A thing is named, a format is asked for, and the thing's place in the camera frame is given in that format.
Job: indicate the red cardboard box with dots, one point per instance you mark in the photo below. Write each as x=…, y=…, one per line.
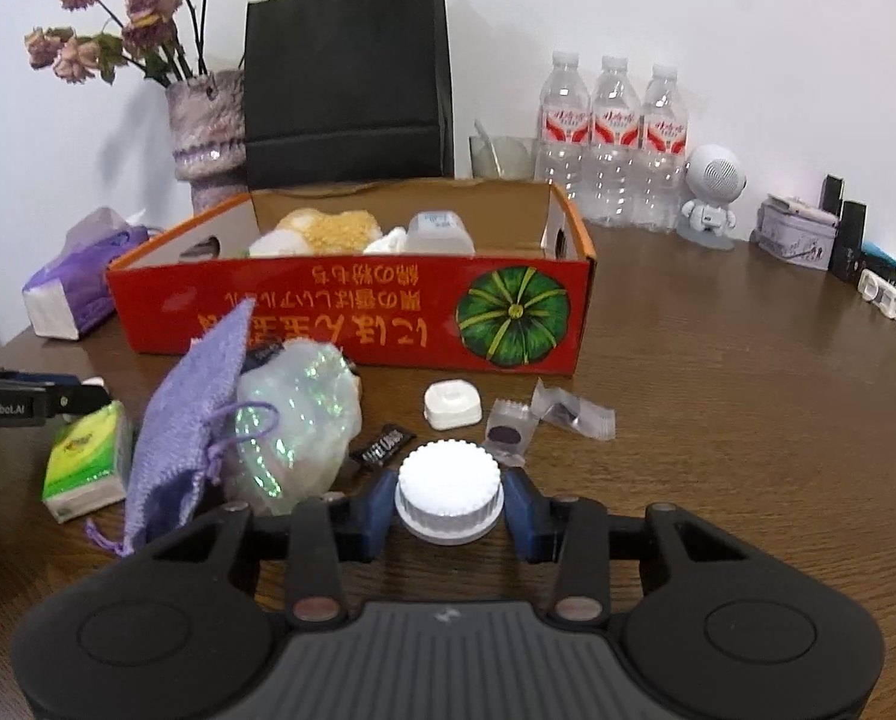
x=388, y=307

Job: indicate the small white square box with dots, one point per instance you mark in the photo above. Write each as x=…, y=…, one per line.
x=451, y=405

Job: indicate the purple tissue pack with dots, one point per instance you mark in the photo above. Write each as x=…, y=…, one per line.
x=72, y=285

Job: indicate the purple ceramic vase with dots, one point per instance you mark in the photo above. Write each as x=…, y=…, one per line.
x=204, y=127

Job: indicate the clear water bottle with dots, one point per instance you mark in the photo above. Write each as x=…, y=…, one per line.
x=564, y=135
x=616, y=139
x=664, y=146

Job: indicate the grey printed tin box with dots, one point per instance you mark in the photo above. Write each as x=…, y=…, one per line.
x=793, y=244

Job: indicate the black paper bag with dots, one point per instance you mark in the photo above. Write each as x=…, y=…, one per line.
x=343, y=75

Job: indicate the short black box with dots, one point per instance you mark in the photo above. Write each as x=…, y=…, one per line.
x=834, y=195

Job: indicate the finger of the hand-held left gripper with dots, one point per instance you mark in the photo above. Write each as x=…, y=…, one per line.
x=72, y=397

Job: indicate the dried pink flowers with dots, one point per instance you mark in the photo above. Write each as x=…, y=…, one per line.
x=147, y=0

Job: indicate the green tissue packet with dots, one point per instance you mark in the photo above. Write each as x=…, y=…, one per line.
x=84, y=465

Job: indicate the yellow white plush toy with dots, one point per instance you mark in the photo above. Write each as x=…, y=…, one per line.
x=328, y=229

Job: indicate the pink case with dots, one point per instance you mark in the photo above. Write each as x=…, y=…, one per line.
x=800, y=208

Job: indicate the iridescent plastic bag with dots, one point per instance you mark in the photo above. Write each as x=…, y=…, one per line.
x=298, y=420

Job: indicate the white robot figure speaker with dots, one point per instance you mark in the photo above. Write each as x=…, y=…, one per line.
x=714, y=180

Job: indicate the small black packet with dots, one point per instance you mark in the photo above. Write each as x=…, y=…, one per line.
x=388, y=444

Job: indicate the clear packet with purple disc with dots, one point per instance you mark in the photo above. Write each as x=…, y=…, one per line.
x=504, y=435

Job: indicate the clear plastic spoon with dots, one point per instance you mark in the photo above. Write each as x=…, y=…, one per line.
x=489, y=146

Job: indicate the white ribbed jar lid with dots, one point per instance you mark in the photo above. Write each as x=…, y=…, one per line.
x=448, y=487

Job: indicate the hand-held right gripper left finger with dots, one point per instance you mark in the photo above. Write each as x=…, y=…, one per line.
x=379, y=521

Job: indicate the white plastic container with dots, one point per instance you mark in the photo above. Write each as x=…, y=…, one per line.
x=440, y=234

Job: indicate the glass cup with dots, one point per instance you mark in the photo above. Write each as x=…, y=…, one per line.
x=515, y=157

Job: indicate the white crumpled tissue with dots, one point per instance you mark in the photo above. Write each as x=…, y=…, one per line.
x=386, y=242

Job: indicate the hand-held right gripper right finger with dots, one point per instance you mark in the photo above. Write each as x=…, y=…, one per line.
x=523, y=521

